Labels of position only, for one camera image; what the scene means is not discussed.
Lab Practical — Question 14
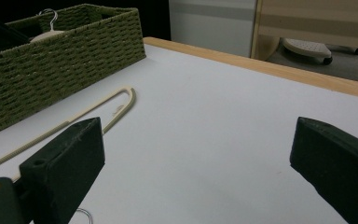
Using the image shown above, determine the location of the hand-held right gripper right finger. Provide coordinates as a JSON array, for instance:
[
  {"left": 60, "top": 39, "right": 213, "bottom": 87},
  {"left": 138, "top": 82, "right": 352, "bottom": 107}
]
[{"left": 289, "top": 116, "right": 358, "bottom": 224}]

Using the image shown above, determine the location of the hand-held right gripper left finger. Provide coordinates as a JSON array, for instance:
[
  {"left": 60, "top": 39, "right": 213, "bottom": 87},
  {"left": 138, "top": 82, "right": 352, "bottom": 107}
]
[{"left": 18, "top": 116, "right": 106, "bottom": 224}]

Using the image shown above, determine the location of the beige clothes hanger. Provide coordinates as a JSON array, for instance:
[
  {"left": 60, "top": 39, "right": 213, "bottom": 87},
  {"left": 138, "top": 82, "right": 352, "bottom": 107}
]
[
  {"left": 0, "top": 86, "right": 137, "bottom": 224},
  {"left": 29, "top": 7, "right": 67, "bottom": 44}
]

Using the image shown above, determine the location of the green woven basket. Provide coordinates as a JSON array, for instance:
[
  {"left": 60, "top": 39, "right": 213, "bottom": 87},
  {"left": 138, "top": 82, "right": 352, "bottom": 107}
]
[{"left": 0, "top": 3, "right": 147, "bottom": 136}]

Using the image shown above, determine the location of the white table mat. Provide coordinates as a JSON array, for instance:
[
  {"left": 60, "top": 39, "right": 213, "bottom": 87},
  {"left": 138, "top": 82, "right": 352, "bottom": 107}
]
[{"left": 0, "top": 43, "right": 358, "bottom": 224}]

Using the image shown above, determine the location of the light wooden desk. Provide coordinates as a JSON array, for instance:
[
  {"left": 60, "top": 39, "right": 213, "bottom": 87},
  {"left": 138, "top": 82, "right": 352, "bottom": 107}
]
[{"left": 250, "top": 0, "right": 358, "bottom": 62}]

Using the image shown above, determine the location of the white cabinet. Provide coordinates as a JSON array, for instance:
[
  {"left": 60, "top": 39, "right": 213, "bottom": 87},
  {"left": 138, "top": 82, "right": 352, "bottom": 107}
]
[{"left": 168, "top": 0, "right": 259, "bottom": 59}]

